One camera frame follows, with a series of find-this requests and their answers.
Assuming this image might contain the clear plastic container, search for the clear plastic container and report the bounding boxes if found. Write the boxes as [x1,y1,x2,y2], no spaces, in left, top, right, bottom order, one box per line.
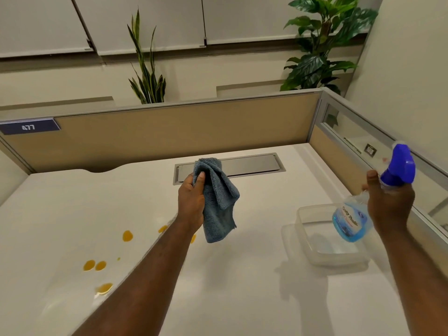
[281,203,371,267]

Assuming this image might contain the dark blue desk sign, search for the dark blue desk sign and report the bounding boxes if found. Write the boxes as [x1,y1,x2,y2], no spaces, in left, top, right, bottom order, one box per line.
[0,118,61,136]

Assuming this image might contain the person's right hand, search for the person's right hand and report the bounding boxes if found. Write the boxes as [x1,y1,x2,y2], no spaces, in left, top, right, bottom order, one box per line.
[361,169,416,238]

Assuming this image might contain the blue microfiber cloth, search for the blue microfiber cloth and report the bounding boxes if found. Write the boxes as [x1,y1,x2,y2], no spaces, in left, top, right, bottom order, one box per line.
[192,157,241,244]

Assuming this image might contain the broad-leaf green plant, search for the broad-leaf green plant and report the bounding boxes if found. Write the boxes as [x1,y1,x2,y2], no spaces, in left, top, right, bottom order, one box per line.
[280,0,378,95]

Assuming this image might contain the snake plant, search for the snake plant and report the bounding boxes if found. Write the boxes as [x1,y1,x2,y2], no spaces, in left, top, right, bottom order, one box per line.
[126,8,167,105]

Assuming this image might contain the white table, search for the white table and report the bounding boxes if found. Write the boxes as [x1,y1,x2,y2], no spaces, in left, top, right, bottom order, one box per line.
[0,143,412,336]

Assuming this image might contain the white window blind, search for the white window blind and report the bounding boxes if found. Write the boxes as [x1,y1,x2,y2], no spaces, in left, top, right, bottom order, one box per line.
[71,0,207,56]
[0,0,94,59]
[201,0,385,45]

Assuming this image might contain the person's left hand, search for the person's left hand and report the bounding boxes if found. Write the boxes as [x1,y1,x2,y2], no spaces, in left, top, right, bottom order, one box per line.
[176,171,206,235]

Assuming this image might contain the grey cable tray cover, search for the grey cable tray cover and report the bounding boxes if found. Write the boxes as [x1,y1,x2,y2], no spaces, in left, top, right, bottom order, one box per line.
[173,153,286,186]

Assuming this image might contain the spray bottle blue liquid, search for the spray bottle blue liquid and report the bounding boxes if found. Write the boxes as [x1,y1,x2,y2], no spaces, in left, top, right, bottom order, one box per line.
[331,141,416,243]

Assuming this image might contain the beige partition panel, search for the beige partition panel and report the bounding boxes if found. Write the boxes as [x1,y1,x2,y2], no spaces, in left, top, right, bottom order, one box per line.
[0,88,324,174]

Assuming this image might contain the person's left forearm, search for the person's left forearm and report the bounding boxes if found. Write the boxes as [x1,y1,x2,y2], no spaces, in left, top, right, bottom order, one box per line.
[71,218,203,336]

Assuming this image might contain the yellow liquid spill spots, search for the yellow liquid spill spots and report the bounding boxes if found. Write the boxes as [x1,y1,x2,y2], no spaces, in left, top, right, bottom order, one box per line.
[83,224,196,296]

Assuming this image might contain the person's right forearm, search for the person's right forearm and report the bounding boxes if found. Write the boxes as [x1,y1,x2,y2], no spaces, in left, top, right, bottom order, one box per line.
[379,225,448,336]

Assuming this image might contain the glass-topped beige partition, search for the glass-topped beige partition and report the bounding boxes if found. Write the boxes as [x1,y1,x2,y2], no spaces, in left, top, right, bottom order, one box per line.
[308,88,448,277]

